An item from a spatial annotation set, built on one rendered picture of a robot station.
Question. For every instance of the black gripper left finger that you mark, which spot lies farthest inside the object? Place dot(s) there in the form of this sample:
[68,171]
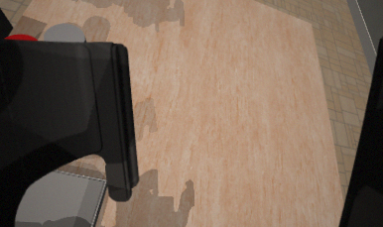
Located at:
[59,102]

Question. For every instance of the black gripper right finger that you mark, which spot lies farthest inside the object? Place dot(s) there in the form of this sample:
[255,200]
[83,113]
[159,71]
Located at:
[363,205]

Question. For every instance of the clear glass bottle with grey cap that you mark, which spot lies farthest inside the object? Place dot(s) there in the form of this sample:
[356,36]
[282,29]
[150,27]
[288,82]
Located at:
[64,33]

